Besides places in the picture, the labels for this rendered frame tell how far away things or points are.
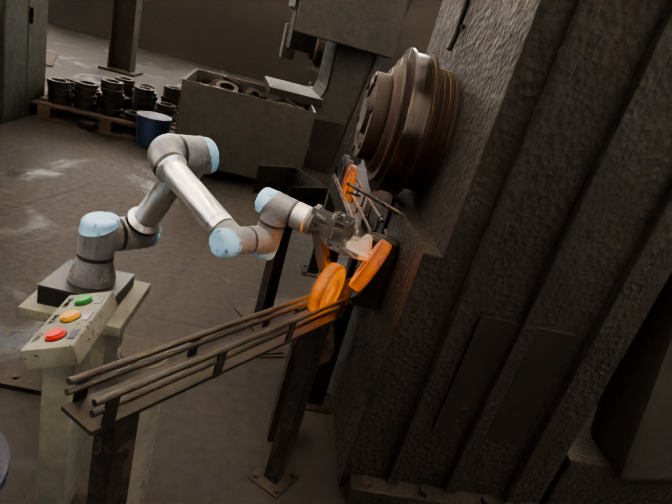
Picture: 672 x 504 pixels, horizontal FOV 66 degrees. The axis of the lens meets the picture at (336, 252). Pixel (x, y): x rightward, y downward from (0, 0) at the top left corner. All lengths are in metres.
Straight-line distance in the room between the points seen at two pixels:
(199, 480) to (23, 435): 0.55
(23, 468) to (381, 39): 3.66
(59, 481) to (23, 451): 0.31
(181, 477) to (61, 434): 0.46
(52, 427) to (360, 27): 3.60
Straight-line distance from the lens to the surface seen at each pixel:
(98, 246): 1.85
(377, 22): 4.37
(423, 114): 1.55
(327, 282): 1.32
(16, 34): 4.98
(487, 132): 1.35
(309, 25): 4.27
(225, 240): 1.32
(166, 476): 1.78
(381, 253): 1.32
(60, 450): 1.50
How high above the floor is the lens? 1.33
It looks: 22 degrees down
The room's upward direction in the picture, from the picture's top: 16 degrees clockwise
